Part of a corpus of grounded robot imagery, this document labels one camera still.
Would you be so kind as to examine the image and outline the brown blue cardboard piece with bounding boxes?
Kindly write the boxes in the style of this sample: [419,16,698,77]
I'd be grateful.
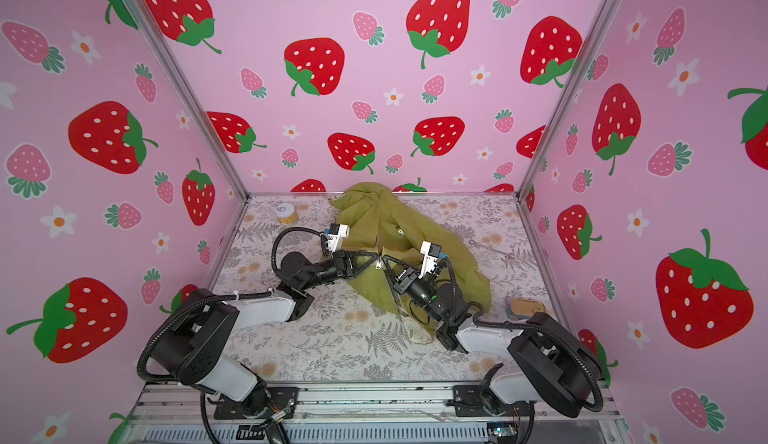
[507,298,547,319]

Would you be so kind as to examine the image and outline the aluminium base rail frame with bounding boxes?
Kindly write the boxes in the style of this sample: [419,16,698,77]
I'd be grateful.
[112,381,632,443]

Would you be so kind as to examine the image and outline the aluminium corner post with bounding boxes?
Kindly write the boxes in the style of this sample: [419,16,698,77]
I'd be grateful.
[123,0,250,202]
[517,0,624,202]

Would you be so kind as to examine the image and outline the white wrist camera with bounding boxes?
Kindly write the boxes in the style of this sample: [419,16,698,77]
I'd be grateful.
[321,223,349,256]
[419,241,444,278]

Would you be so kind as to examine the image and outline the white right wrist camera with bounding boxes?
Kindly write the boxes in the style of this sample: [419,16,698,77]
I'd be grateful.
[419,241,444,278]

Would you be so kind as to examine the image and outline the aluminium corner post right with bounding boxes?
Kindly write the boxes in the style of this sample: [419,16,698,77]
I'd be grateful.
[517,0,624,202]

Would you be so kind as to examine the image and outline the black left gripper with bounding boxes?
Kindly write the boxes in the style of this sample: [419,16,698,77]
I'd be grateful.
[299,254,374,295]

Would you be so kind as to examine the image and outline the small white yellow cup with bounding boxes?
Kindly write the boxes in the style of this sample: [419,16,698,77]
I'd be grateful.
[274,202,298,225]

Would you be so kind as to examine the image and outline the aluminium corner post left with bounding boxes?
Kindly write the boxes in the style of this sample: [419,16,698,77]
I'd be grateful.
[123,0,250,202]

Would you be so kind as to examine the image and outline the green zip-up jacket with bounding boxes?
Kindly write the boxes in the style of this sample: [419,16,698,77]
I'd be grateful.
[330,183,492,345]

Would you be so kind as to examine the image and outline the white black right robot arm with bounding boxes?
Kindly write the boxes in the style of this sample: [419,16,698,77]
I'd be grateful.
[381,254,605,418]

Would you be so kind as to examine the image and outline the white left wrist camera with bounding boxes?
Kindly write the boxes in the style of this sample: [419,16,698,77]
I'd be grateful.
[321,223,349,256]

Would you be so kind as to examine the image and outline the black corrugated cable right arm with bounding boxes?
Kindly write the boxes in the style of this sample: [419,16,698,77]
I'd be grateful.
[431,254,605,414]

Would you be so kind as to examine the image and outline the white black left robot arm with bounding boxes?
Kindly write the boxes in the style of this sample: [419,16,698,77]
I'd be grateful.
[136,250,379,415]

